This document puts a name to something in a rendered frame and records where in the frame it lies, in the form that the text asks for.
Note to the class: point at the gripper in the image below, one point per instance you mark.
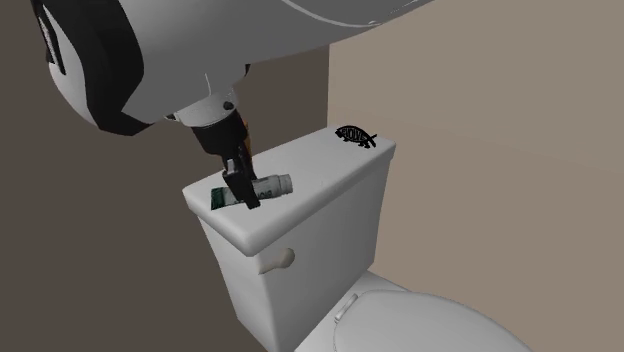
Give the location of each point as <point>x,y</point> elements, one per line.
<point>218,135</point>

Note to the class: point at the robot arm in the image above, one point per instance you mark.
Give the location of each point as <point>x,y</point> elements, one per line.
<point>195,44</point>

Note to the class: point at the white and green tube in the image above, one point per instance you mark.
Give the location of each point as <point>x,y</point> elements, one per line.
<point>271,187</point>

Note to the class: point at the white toilet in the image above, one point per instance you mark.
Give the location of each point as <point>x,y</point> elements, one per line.
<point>312,234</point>

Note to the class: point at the black fish-shaped emblem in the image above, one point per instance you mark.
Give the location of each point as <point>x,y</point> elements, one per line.
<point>355,135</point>

